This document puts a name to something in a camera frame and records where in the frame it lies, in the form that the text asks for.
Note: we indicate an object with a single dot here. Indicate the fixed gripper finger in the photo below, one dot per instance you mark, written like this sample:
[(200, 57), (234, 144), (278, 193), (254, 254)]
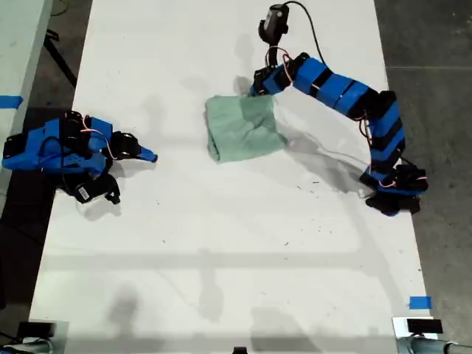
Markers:
[(145, 158), (265, 94)]

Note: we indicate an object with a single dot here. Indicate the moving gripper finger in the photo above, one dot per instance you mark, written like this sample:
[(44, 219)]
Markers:
[(254, 91), (148, 151)]

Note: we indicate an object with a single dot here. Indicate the pale green T-shirt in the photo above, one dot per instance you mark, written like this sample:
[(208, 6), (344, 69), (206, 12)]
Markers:
[(239, 129)]

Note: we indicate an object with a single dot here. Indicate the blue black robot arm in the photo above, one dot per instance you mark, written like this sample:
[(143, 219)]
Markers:
[(343, 92), (37, 147)]

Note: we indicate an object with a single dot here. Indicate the black table leg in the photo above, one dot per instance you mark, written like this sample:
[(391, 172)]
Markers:
[(59, 59)]

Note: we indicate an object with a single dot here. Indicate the blue tape strip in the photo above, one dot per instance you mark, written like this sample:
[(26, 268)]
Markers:
[(420, 302), (11, 102)]

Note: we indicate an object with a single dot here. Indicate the pale grey side table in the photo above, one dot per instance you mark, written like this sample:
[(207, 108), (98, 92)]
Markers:
[(14, 55)]

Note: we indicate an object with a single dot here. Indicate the pale metal plate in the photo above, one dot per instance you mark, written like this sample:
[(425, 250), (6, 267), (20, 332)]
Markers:
[(62, 339), (400, 328)]

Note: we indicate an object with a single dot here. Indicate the small black box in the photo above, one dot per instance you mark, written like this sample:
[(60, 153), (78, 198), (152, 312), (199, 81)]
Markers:
[(424, 326), (37, 330)]

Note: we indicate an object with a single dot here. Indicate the small black object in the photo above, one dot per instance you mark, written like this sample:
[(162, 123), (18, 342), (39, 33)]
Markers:
[(239, 350)]

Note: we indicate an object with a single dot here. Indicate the black camera stalk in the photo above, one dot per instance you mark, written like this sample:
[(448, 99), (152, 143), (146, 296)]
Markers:
[(272, 55)]

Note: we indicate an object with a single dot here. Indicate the black grey camera box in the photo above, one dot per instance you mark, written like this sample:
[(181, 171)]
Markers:
[(274, 20)]

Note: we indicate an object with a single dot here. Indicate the black camera box white label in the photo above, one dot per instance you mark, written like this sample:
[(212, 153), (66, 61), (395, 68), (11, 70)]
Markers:
[(84, 192)]

